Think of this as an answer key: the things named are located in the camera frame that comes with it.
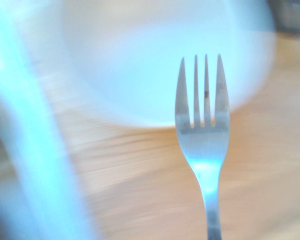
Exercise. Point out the silver metal fork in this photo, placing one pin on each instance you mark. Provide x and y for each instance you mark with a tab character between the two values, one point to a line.
202	145

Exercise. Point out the stainless steel double sink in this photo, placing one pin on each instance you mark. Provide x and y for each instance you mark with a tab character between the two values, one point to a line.
27	125

